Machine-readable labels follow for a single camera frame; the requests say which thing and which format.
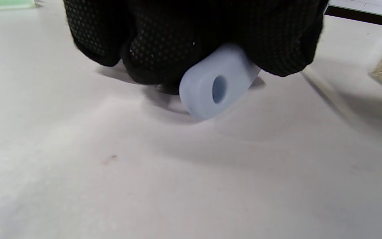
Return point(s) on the person's left hand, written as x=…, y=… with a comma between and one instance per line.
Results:
x=177, y=30

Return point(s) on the light blue knife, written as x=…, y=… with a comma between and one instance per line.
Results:
x=197, y=89

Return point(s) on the clear green-rimmed container lid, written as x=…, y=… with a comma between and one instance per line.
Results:
x=5, y=3

